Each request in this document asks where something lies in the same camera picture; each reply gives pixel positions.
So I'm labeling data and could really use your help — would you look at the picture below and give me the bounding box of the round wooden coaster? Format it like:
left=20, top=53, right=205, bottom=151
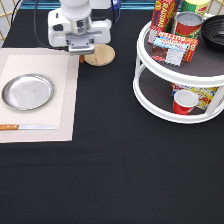
left=85, top=44, right=115, bottom=66

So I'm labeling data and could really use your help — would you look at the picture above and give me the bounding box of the yellow red food box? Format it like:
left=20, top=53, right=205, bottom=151
left=171, top=83, right=218, bottom=110

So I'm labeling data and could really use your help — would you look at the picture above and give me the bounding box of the round silver metal plate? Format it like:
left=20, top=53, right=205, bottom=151
left=2, top=74, right=55, bottom=111

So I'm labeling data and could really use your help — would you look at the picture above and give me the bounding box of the red raisins box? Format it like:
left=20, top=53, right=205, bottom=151
left=148, top=0, right=181, bottom=44

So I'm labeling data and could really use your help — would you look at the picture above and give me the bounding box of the wooden-handled metal fork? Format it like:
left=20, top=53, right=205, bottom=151
left=79, top=55, right=85, bottom=63

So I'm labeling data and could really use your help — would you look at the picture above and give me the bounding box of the black bowl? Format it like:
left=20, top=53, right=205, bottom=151
left=201, top=15, right=224, bottom=52

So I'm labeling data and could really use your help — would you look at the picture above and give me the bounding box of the red tin can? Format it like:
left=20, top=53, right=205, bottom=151
left=173, top=11, right=203, bottom=39

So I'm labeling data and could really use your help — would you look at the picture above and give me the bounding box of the yellow green canister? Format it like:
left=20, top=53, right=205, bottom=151
left=181, top=0, right=210, bottom=16

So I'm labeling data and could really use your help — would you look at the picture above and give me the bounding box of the red plastic cup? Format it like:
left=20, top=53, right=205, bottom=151
left=173, top=89, right=198, bottom=115

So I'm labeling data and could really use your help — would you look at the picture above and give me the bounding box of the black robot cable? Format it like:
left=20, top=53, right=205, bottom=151
left=10, top=0, right=69, bottom=52

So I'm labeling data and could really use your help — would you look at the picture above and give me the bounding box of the brown chocolate bar packet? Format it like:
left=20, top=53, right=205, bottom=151
left=151, top=46, right=184, bottom=66

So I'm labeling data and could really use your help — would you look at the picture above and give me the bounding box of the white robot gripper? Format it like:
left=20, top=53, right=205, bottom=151
left=48, top=7, right=112, bottom=55

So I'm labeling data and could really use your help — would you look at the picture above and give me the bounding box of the white two-tier turntable rack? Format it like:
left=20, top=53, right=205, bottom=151
left=133, top=22, right=224, bottom=124

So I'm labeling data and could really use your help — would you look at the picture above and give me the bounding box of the wooden-handled table knife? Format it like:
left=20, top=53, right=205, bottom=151
left=0, top=124, right=57, bottom=131

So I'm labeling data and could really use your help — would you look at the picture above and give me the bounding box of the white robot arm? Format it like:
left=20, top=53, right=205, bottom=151
left=48, top=0, right=112, bottom=55

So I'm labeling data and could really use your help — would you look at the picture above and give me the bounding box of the beige woven placemat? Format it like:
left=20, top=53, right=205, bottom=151
left=0, top=48, right=79, bottom=143

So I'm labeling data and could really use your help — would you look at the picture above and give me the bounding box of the red butter box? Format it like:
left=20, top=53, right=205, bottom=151
left=153, top=32, right=198, bottom=62

